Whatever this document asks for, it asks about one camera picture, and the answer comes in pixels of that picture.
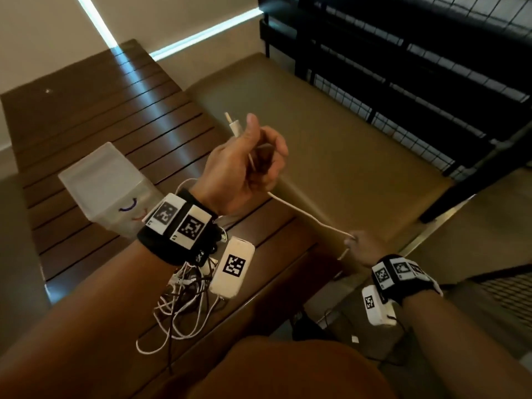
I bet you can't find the person's right hand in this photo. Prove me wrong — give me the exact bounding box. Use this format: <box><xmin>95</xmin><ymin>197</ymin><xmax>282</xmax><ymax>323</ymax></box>
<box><xmin>344</xmin><ymin>230</ymin><xmax>392</xmax><ymax>267</ymax></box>

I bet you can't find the person's left hand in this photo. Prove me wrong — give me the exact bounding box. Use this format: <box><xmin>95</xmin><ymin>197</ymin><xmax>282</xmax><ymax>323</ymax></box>
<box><xmin>189</xmin><ymin>113</ymin><xmax>289</xmax><ymax>216</ymax></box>

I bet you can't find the white charging cable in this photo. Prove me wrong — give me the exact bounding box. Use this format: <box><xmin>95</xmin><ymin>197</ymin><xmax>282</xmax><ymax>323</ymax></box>
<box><xmin>224</xmin><ymin>112</ymin><xmax>356</xmax><ymax>262</ymax></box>

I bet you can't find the person's left forearm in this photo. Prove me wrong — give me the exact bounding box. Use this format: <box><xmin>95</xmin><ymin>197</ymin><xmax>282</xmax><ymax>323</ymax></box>
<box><xmin>0</xmin><ymin>239</ymin><xmax>200</xmax><ymax>399</ymax></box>

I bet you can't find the person's right forearm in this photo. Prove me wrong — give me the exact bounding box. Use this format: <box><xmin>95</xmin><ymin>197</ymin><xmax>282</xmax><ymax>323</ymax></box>
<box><xmin>397</xmin><ymin>291</ymin><xmax>532</xmax><ymax>399</ymax></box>

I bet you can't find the black marker wristband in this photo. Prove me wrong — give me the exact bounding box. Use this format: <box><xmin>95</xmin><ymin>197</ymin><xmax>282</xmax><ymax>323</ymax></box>
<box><xmin>137</xmin><ymin>189</ymin><xmax>222</xmax><ymax>267</ymax></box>
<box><xmin>371</xmin><ymin>254</ymin><xmax>444</xmax><ymax>305</ymax></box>

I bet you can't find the dark wooden slatted table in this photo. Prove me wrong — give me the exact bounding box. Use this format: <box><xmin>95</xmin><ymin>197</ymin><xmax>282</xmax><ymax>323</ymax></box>
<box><xmin>0</xmin><ymin>39</ymin><xmax>343</xmax><ymax>399</ymax></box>

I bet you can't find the translucent white plastic container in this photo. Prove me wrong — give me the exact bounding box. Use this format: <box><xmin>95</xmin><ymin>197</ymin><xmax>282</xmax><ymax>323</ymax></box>
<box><xmin>58</xmin><ymin>141</ymin><xmax>165</xmax><ymax>240</ymax></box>

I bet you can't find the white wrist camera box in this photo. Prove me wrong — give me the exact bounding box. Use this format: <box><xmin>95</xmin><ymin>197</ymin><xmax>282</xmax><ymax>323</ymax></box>
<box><xmin>361</xmin><ymin>285</ymin><xmax>398</xmax><ymax>327</ymax></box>
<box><xmin>209</xmin><ymin>236</ymin><xmax>255</xmax><ymax>299</ymax></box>

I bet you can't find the thin black cable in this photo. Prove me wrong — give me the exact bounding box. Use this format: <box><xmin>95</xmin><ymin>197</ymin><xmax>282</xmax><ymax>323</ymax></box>
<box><xmin>324</xmin><ymin>309</ymin><xmax>412</xmax><ymax>367</ymax></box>

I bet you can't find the black wire mesh panel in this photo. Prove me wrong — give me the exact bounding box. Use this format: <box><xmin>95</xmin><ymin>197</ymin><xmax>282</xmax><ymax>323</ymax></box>
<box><xmin>469</xmin><ymin>265</ymin><xmax>532</xmax><ymax>325</ymax></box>

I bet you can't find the tangle of white cables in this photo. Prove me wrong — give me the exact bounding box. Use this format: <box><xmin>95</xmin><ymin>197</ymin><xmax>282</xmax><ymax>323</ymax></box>
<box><xmin>136</xmin><ymin>253</ymin><xmax>227</xmax><ymax>356</ymax></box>

